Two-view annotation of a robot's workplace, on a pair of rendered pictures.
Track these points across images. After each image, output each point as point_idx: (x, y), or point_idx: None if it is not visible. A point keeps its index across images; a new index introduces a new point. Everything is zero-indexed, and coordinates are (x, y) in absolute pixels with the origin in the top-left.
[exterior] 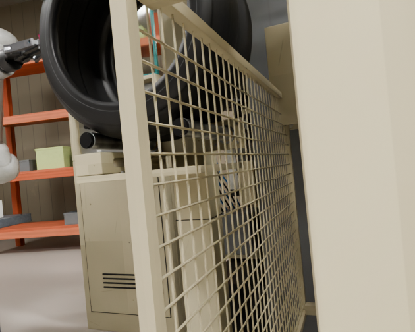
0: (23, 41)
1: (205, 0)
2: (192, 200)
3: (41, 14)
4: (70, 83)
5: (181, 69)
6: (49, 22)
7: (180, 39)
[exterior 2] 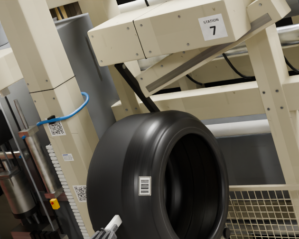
0: (111, 237)
1: (224, 160)
2: None
3: (155, 206)
4: None
5: (227, 201)
6: (164, 209)
7: None
